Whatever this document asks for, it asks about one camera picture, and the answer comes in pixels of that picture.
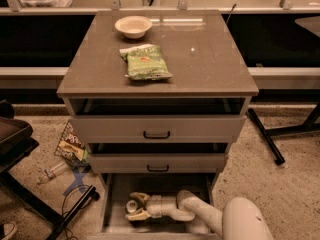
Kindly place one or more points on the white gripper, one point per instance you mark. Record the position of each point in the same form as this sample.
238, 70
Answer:
155, 206

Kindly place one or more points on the green soda can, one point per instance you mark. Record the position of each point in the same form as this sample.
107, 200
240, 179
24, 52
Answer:
132, 206

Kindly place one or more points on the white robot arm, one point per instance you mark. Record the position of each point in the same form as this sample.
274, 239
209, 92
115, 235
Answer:
240, 219

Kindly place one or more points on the open bottom drawer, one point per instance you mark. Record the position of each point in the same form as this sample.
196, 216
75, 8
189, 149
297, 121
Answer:
114, 226

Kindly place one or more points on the grey drawer cabinet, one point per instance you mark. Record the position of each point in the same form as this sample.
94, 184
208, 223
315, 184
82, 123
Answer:
158, 98

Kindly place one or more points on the red snack bag on floor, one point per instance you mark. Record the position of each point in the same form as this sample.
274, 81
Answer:
70, 149

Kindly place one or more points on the clear plastic bottle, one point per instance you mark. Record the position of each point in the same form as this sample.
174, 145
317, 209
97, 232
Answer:
52, 172

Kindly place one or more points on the shoe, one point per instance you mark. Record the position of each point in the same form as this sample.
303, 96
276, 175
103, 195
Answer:
7, 230

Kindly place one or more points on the black chair base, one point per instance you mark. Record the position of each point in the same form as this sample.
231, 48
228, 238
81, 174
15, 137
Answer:
48, 122

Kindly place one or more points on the green chip bag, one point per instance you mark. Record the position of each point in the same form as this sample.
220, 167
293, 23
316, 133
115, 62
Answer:
145, 62

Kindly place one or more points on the black stand leg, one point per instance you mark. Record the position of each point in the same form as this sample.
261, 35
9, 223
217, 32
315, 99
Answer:
309, 125

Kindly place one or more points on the white paper bowl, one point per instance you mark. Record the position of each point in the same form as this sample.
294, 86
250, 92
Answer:
133, 27

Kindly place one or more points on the middle drawer with handle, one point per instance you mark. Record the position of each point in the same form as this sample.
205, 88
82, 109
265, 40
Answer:
158, 163

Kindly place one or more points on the drawer with handle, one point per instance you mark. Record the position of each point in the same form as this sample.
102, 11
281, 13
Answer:
158, 163
157, 129

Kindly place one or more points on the top drawer with handle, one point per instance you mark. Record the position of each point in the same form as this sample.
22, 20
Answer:
157, 129

